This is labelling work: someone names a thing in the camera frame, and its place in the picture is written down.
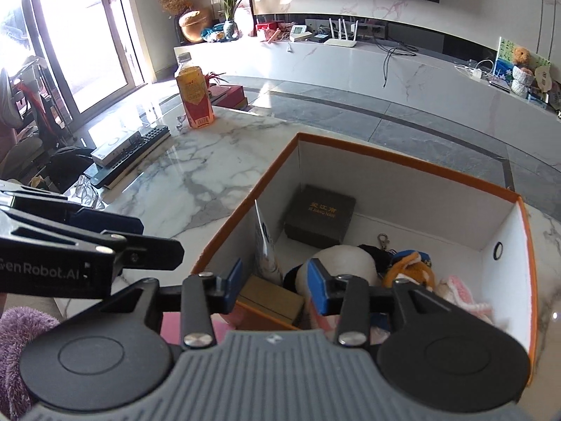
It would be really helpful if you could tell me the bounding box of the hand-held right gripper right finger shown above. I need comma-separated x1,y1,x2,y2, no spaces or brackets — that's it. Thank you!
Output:
307,260,457,347

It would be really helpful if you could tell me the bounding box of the dark grey gift box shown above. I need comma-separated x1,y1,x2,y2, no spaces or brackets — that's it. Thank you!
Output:
284,184,357,248

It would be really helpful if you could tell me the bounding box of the white marble TV cabinet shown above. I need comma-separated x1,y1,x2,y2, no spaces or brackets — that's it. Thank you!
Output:
173,31,561,159

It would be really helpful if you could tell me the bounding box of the white router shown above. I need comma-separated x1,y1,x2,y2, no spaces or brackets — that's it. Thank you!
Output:
323,18,362,49

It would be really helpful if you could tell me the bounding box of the bear plush blue outfit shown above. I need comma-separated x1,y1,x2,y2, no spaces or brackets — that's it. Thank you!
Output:
378,233,439,292

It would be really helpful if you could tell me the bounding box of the orange cardboard box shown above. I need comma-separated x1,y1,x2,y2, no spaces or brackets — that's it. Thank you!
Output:
190,132,539,387

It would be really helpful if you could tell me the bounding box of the purple fuzzy blanket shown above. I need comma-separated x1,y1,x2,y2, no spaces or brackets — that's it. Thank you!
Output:
0,307,60,421

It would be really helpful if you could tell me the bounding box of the small painting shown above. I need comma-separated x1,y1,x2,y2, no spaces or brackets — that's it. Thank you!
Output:
493,37,550,93

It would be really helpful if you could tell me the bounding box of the dried flower bunch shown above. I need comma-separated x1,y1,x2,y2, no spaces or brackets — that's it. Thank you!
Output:
158,0,194,16

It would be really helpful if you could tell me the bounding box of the red box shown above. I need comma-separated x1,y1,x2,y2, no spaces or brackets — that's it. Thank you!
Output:
207,84,250,110

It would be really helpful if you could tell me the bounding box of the black hardcover book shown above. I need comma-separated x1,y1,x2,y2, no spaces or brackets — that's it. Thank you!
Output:
83,158,145,190

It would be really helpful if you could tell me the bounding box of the black remote control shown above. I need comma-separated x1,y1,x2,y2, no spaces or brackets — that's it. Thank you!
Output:
105,125,171,176

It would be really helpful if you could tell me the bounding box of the white lotion tube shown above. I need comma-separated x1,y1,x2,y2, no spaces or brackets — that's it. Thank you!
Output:
254,199,283,286

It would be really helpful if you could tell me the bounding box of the orange drink bottle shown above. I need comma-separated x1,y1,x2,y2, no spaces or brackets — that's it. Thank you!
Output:
175,52,215,130

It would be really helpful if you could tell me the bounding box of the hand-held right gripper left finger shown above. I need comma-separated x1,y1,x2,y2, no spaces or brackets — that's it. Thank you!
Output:
103,258,244,349

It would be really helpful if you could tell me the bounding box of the golden vase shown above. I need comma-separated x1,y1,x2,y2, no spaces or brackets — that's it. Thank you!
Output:
179,9,211,45

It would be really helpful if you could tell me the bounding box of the black chair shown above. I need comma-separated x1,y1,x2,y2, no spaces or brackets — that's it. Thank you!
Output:
44,147,95,194

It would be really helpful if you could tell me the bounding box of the black cable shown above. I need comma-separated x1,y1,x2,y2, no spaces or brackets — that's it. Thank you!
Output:
381,39,417,88

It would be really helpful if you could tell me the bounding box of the green plant in vase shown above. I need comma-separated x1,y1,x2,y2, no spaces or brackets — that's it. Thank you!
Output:
217,0,257,40

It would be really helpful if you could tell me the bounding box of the small brown cardboard box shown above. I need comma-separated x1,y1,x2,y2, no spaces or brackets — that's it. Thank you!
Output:
237,274,305,329

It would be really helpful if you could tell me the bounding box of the white crochet bunny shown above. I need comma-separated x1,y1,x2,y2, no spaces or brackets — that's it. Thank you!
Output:
438,274,496,325

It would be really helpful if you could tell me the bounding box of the sliding glass door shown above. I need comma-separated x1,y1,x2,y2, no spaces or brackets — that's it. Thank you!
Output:
0,0,147,141

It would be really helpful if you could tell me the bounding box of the picture frame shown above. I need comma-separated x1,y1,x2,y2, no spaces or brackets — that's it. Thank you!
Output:
239,0,257,38

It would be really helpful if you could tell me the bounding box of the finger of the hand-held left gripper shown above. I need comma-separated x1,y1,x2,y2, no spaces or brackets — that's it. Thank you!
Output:
0,210,185,271
0,180,144,235

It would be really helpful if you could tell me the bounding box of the white device box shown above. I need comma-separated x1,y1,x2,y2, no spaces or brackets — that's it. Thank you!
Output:
91,133,143,168

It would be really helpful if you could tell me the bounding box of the white black round plush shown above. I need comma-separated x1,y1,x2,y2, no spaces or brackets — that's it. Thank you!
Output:
284,246,381,296

